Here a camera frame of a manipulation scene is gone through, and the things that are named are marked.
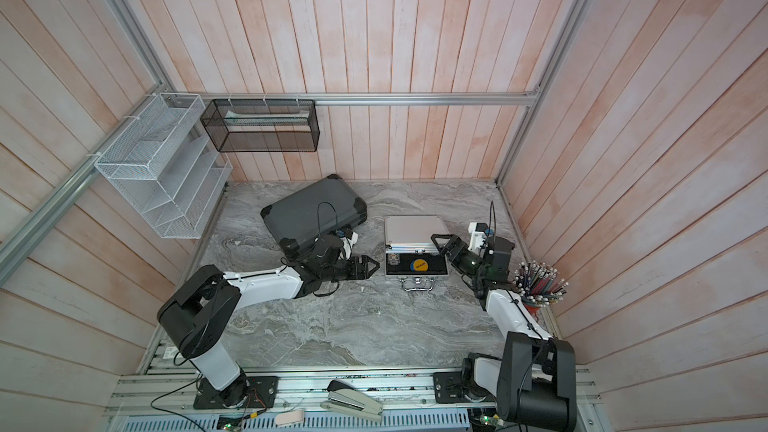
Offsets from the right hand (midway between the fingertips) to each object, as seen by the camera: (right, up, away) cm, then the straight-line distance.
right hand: (438, 242), depth 86 cm
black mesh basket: (-59, +40, +19) cm, 74 cm away
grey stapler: (-26, -37, -14) cm, 47 cm away
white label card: (-74, -29, -7) cm, 80 cm away
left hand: (-20, -9, +3) cm, 22 cm away
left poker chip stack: (-13, -7, +9) cm, 17 cm away
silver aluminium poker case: (-7, -5, +13) cm, 16 cm away
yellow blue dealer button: (-4, -9, +10) cm, 14 cm away
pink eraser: (-38, -39, -17) cm, 58 cm away
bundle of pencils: (+24, -10, -8) cm, 27 cm away
